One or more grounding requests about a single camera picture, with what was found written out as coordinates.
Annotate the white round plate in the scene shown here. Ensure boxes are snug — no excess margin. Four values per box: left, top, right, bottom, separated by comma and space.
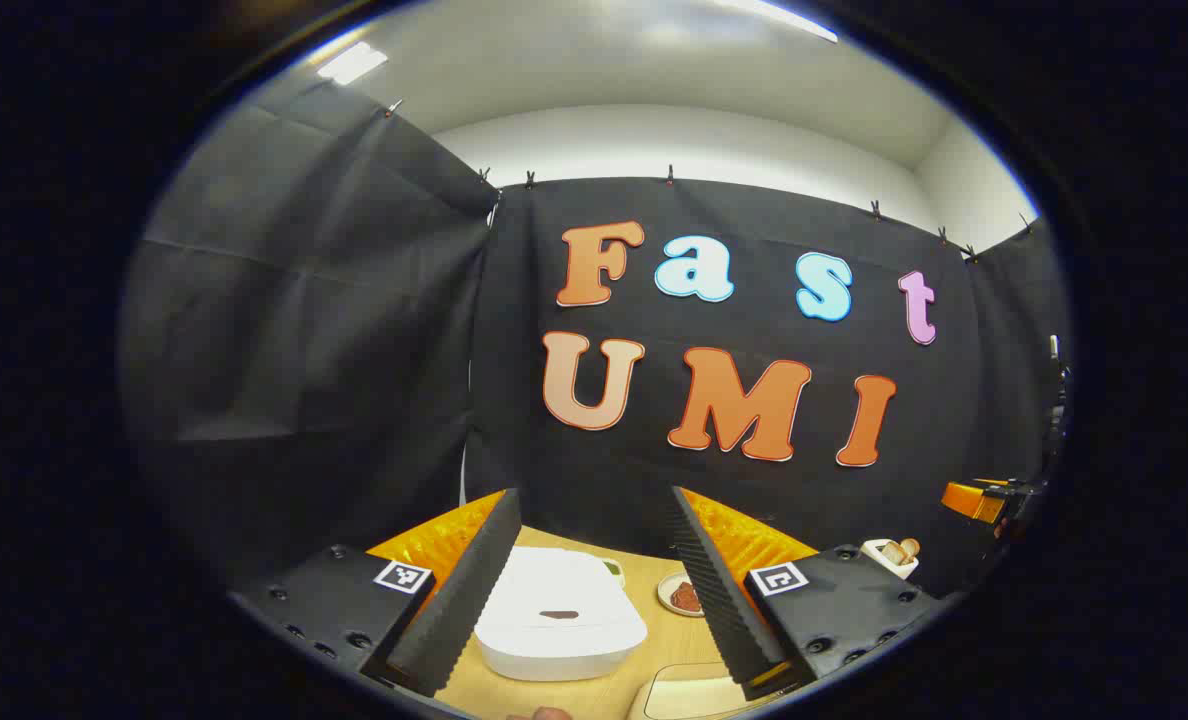
657, 571, 707, 618

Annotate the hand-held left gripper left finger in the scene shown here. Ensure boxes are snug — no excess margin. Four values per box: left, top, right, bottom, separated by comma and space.
229, 488, 523, 699

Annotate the black backdrop cloth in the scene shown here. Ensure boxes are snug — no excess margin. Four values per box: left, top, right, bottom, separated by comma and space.
119, 75, 1073, 601

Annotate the ceiling light panel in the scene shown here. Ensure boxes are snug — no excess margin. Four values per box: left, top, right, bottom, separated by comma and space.
316, 42, 389, 86

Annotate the white toaster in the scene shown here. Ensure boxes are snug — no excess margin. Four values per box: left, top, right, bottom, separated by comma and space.
862, 538, 921, 580

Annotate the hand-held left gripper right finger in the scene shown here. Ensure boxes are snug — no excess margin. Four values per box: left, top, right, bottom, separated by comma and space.
670, 486, 940, 701

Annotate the clear container of rice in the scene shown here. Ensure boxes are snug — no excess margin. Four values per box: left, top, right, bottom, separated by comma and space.
626, 662, 755, 720

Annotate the white rice cooker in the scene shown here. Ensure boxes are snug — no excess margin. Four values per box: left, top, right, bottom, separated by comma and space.
473, 546, 649, 683

